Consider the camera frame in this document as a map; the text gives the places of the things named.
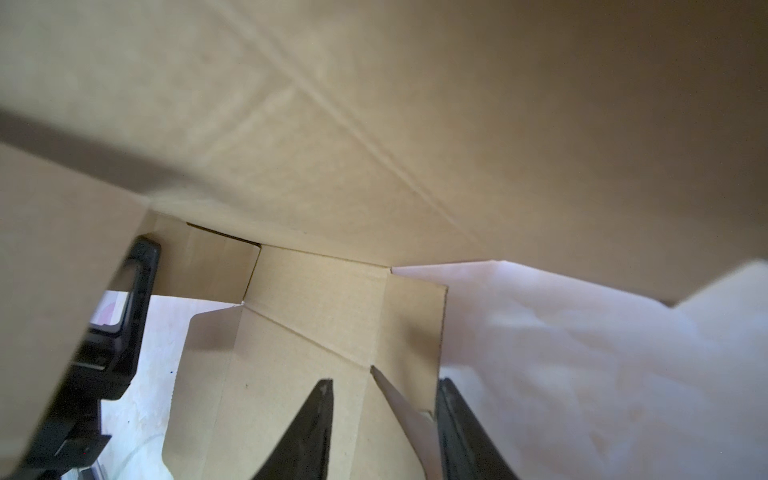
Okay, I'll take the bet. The brown cardboard paper box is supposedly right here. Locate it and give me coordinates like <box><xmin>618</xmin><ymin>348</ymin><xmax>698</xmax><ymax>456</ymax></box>
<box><xmin>1</xmin><ymin>1</ymin><xmax>767</xmax><ymax>479</ymax></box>

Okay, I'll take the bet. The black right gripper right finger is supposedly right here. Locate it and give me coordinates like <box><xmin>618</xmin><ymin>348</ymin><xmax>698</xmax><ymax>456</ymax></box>
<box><xmin>436</xmin><ymin>378</ymin><xmax>519</xmax><ymax>480</ymax></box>

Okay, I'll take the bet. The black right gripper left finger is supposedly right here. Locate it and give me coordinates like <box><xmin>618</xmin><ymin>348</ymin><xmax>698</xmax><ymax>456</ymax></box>
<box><xmin>252</xmin><ymin>379</ymin><xmax>334</xmax><ymax>480</ymax></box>

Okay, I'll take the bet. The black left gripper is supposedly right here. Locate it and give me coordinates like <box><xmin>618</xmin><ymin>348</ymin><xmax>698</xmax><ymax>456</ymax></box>
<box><xmin>1</xmin><ymin>236</ymin><xmax>161</xmax><ymax>479</ymax></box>

